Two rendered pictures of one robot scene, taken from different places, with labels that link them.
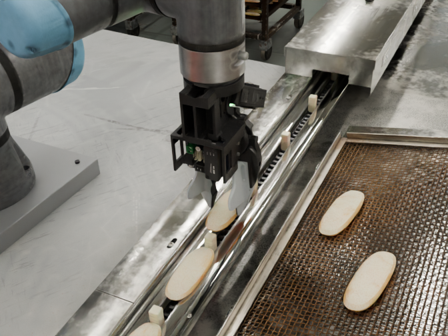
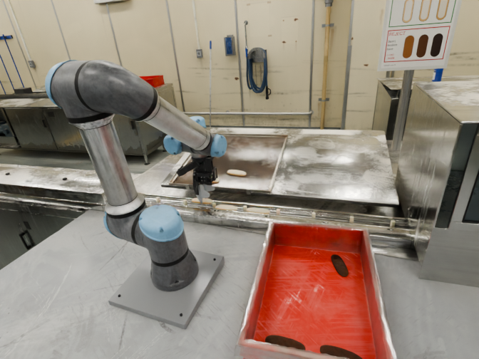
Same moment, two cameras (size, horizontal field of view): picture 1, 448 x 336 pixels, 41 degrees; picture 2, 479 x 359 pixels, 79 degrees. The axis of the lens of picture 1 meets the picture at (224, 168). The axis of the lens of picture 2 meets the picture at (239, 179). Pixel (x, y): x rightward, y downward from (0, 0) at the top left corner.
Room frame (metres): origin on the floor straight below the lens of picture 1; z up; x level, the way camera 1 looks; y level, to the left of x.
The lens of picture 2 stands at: (0.63, 1.12, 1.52)
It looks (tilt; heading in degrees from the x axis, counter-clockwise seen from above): 27 degrees down; 262
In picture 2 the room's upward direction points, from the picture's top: 5 degrees counter-clockwise
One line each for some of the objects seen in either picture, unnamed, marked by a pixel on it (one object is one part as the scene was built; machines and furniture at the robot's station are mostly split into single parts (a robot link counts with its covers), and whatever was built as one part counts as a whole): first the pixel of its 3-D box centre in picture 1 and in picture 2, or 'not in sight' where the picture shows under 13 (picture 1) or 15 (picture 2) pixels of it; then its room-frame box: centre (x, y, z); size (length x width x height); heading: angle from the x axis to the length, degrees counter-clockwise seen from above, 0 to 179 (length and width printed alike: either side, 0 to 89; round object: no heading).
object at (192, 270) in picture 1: (190, 271); (226, 207); (0.55, 0.05, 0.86); 0.10 x 0.04 x 0.01; 153
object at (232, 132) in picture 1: (213, 122); (203, 169); (0.62, 0.01, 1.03); 0.09 x 0.08 x 0.12; 153
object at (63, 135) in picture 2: not in sight; (81, 115); (2.38, -3.86, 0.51); 3.00 x 1.26 x 1.03; 153
